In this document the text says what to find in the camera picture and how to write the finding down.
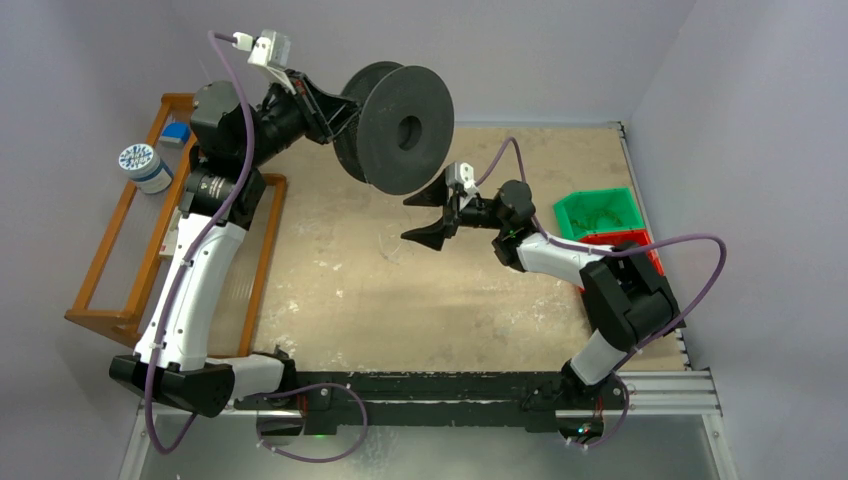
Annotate wooden rack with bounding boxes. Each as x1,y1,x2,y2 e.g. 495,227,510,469
64,92,289,367

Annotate black cable spool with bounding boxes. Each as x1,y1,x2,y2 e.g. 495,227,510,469
333,61,455,195

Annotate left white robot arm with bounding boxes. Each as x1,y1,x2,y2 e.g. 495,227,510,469
109,74,361,418

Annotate white red carton box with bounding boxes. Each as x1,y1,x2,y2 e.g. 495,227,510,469
159,207,181,259

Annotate blue white small box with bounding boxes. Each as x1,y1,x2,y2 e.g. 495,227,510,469
158,122,191,148

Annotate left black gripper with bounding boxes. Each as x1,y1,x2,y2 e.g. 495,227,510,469
238,68,362,169

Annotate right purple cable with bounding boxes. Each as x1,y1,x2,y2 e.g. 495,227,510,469
473,136,728,452

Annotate green cable coils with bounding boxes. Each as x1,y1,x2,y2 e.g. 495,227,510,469
576,205,631,230

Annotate blue white round tin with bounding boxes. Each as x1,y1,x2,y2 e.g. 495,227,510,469
117,143,173,195

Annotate aluminium frame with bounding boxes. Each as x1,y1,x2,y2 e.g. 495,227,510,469
120,371,738,479

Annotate green plastic bin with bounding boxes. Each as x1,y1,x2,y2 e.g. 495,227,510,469
553,187,645,240

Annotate red plastic bin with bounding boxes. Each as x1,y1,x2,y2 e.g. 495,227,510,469
578,229,665,276

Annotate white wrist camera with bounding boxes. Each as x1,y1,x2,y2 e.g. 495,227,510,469
445,162,479,198
232,29,295,93

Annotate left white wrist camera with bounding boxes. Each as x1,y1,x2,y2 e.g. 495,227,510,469
232,29,295,93

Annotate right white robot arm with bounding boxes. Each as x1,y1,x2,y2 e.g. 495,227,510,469
401,164,680,407

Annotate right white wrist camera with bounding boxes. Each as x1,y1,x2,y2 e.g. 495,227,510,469
445,162,479,198

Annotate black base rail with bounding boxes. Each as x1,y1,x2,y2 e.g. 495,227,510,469
235,371,624,435

